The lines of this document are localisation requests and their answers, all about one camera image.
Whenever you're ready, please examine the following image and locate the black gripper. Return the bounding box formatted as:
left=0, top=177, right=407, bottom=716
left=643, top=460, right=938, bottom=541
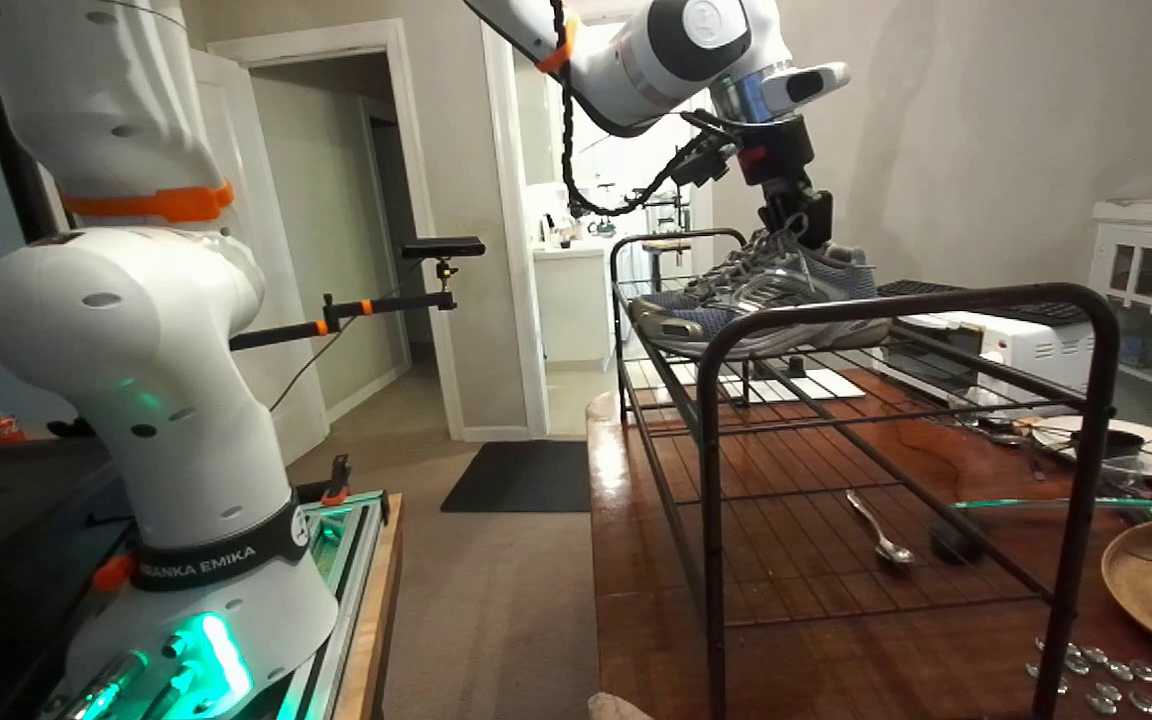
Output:
left=729, top=119, right=841, bottom=254

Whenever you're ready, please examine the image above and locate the grey blue sneaker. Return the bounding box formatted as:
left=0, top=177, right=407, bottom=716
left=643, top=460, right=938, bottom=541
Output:
left=701, top=228, right=883, bottom=310
left=624, top=250, right=882, bottom=363

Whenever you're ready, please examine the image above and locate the white box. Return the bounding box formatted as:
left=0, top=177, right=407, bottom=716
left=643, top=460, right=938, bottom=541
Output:
left=883, top=310, right=1069, bottom=391

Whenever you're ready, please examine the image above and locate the black metal shoe rack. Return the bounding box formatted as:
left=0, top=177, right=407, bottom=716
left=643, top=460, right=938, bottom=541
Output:
left=606, top=224, right=1126, bottom=720

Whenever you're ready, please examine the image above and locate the silver metal spoon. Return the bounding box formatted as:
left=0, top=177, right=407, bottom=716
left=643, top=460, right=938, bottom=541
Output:
left=841, top=489, right=919, bottom=576

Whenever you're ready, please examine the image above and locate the white plate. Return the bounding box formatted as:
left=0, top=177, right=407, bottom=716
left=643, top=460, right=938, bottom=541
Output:
left=1019, top=408, right=1152, bottom=485

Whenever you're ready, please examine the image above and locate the small black object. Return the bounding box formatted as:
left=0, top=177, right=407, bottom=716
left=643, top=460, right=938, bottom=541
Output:
left=929, top=523, right=988, bottom=568

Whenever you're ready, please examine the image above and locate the white glass door cabinet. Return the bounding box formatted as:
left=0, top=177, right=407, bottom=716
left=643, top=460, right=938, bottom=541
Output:
left=1081, top=197, right=1152, bottom=452

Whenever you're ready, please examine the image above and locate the dark door mat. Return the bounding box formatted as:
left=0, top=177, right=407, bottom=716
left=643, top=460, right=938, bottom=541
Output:
left=435, top=435, right=595, bottom=521

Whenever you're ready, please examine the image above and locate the green tube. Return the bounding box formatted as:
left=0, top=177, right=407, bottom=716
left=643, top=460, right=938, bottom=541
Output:
left=954, top=493, right=1152, bottom=527

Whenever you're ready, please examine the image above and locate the wooden workbench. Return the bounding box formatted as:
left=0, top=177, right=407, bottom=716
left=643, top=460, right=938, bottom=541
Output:
left=323, top=489, right=413, bottom=720

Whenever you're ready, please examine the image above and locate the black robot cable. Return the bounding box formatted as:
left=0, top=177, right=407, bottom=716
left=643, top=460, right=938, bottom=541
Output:
left=546, top=0, right=745, bottom=222

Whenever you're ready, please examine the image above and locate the black stereo camera bar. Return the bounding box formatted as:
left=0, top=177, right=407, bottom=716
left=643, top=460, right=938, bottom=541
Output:
left=397, top=231, right=493, bottom=264

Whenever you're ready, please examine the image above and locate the black cable bundle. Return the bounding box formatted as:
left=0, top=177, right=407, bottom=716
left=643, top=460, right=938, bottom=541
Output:
left=0, top=0, right=70, bottom=250

